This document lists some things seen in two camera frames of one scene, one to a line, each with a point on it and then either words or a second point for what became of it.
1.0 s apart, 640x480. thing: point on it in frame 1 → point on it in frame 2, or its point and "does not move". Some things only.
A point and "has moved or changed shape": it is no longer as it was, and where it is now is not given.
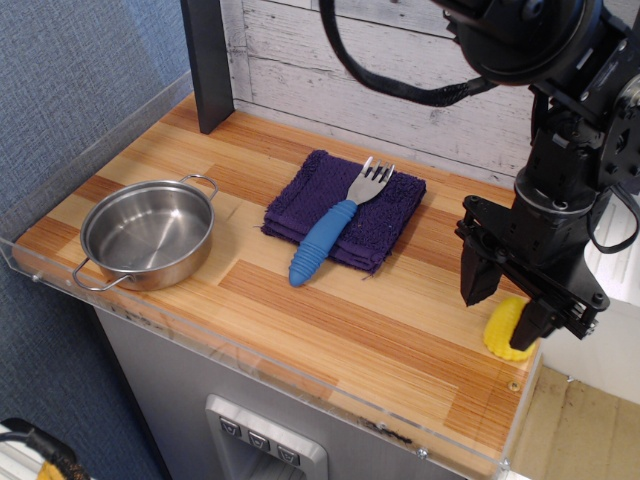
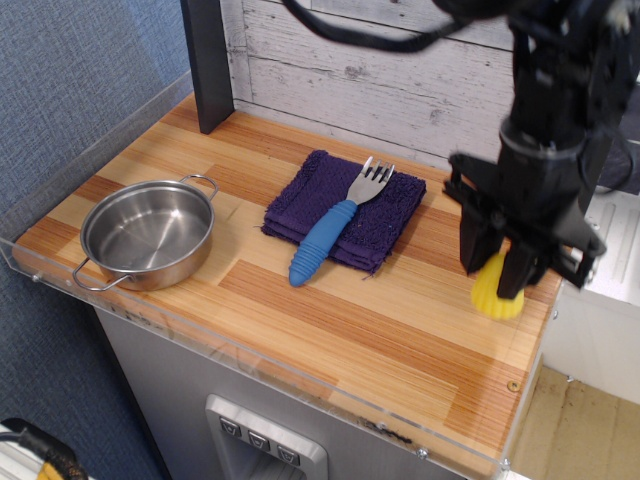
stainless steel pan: x=152 y=235 does not move
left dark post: x=215 y=101 does not move
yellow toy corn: x=499 y=326 has moved or changed shape
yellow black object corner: x=60 y=459 does not move
